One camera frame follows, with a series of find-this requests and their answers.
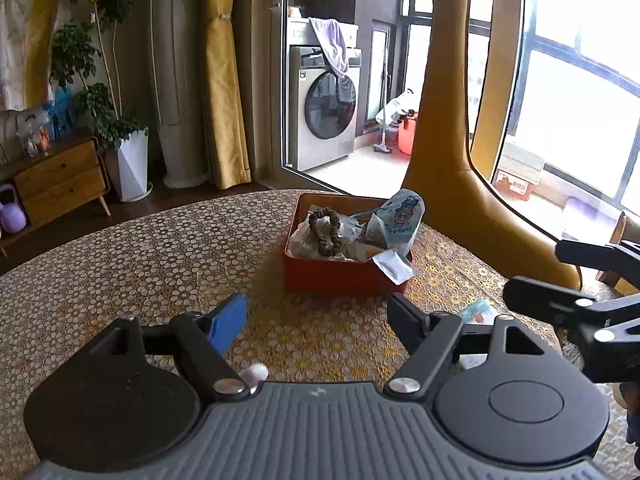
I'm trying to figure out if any red white cardboard box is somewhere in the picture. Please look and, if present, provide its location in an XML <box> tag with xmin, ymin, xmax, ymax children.
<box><xmin>494</xmin><ymin>170</ymin><xmax>533</xmax><ymax>202</ymax></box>

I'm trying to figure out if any cotton swab packet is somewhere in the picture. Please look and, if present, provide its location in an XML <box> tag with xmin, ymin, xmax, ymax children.
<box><xmin>358</xmin><ymin>214</ymin><xmax>390</xmax><ymax>259</ymax></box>

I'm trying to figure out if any white standing air conditioner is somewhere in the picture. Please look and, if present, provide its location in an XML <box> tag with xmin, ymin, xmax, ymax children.
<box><xmin>149</xmin><ymin>0</ymin><xmax>208</xmax><ymax>188</ymax></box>

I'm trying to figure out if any silver front-load washing machine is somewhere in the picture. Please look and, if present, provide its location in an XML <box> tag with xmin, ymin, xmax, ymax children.
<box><xmin>288</xmin><ymin>46</ymin><xmax>361</xmax><ymax>172</ymax></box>

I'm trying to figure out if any white geometric plant pot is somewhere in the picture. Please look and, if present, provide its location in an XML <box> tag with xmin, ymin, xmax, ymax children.
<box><xmin>104</xmin><ymin>129</ymin><xmax>153</xmax><ymax>203</ymax></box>

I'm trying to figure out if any red rectangular storage box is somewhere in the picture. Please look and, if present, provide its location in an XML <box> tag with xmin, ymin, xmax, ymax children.
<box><xmin>283</xmin><ymin>192</ymin><xmax>417</xmax><ymax>297</ymax></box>

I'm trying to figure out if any brown fabric scrunchie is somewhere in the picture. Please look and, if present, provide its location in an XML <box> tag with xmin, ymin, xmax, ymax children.
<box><xmin>307</xmin><ymin>207</ymin><xmax>342</xmax><ymax>258</ymax></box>

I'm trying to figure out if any red bucket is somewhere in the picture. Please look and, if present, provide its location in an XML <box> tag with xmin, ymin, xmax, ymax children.
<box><xmin>398</xmin><ymin>115</ymin><xmax>418</xmax><ymax>155</ymax></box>

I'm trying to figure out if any blue cartoon face mask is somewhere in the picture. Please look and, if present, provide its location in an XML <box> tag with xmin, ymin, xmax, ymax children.
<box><xmin>349</xmin><ymin>188</ymin><xmax>425</xmax><ymax>256</ymax></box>

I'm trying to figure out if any yellow curtain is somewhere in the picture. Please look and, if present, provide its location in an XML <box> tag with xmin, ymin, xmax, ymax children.
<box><xmin>203</xmin><ymin>0</ymin><xmax>252</xmax><ymax>190</ymax></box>

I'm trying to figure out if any purple towel on washer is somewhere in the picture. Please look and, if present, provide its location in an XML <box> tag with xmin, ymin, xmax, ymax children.
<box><xmin>309</xmin><ymin>18</ymin><xmax>348</xmax><ymax>77</ymax></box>

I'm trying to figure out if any gold floral lace tablecloth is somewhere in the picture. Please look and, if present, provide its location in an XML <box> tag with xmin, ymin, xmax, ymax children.
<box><xmin>1</xmin><ymin>191</ymin><xmax>610</xmax><ymax>479</ymax></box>

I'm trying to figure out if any wooden sideboard cabinet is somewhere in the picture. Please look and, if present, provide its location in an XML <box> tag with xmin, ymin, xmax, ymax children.
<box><xmin>1</xmin><ymin>128</ymin><xmax>111</xmax><ymax>256</ymax></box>

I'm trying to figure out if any small white sachet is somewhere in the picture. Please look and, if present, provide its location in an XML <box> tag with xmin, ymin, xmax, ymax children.
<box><xmin>372</xmin><ymin>249</ymin><xmax>418</xmax><ymax>285</ymax></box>

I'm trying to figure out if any mustard leather chair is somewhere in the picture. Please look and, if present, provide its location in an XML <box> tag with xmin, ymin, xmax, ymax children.
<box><xmin>404</xmin><ymin>0</ymin><xmax>582</xmax><ymax>290</ymax></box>

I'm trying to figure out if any potted green plant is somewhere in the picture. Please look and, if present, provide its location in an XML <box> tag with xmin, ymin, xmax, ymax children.
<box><xmin>50</xmin><ymin>0</ymin><xmax>145</xmax><ymax>152</ymax></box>

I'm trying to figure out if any translucent plastic bag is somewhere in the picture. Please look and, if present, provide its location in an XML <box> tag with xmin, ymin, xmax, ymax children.
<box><xmin>285</xmin><ymin>205</ymin><xmax>369</xmax><ymax>262</ymax></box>

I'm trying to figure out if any purple kettlebell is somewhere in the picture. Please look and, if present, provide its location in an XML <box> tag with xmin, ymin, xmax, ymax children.
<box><xmin>0</xmin><ymin>183</ymin><xmax>27</xmax><ymax>234</ymax></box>

